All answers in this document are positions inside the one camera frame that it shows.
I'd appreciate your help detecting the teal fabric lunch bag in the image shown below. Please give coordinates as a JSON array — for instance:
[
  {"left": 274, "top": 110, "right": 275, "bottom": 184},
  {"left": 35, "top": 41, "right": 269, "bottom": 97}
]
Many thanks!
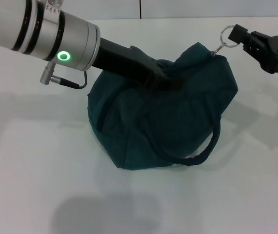
[{"left": 87, "top": 41, "right": 239, "bottom": 171}]

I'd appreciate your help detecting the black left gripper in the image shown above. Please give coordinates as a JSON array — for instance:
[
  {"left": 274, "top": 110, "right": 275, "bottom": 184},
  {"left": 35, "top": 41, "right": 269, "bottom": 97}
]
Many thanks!
[{"left": 92, "top": 38, "right": 185, "bottom": 92}]

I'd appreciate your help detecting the silver zipper key ring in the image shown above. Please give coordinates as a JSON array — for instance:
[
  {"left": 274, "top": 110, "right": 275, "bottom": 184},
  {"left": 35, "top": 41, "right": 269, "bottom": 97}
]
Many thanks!
[{"left": 211, "top": 24, "right": 239, "bottom": 59}]

